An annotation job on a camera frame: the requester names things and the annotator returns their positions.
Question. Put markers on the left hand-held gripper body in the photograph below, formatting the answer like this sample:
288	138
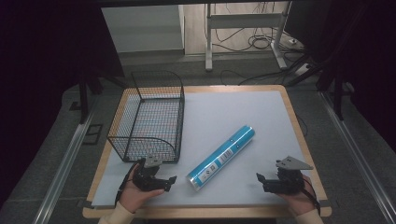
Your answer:
146	182

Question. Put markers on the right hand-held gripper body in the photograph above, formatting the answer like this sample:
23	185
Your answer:
289	183

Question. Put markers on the person's left hand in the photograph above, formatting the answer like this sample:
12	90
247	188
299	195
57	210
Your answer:
134	196

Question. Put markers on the person's right hand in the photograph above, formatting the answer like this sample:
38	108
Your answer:
300	202

